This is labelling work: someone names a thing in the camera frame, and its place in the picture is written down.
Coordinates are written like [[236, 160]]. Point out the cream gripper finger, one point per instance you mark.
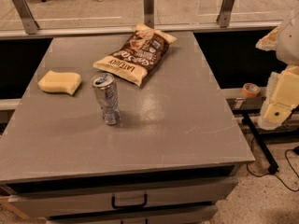
[[269, 41], [281, 98]]

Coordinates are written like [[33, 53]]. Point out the silver redbull can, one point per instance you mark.
[[106, 94]]

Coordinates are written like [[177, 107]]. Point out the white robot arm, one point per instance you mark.
[[287, 49]]

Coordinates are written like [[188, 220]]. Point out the orange tape roll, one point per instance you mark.
[[250, 90]]

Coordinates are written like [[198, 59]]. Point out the black metal stand leg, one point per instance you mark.
[[273, 166]]

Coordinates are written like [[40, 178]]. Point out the brown chip bag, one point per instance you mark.
[[138, 56]]

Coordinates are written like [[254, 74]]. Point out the grey lower drawer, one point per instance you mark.
[[195, 214]]

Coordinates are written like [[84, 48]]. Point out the grey drawer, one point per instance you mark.
[[195, 214], [111, 198]]

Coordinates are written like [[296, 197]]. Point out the yellow sponge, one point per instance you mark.
[[65, 82]]

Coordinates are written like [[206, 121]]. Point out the grey upper drawer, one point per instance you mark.
[[111, 198]]

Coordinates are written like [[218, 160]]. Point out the right metal bracket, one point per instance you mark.
[[224, 16]]

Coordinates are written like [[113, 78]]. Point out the metal bracket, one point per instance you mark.
[[224, 16], [149, 13], [30, 25]]

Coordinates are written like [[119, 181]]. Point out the middle metal bracket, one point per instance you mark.
[[149, 13]]

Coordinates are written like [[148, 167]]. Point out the left metal bracket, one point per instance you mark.
[[30, 25]]

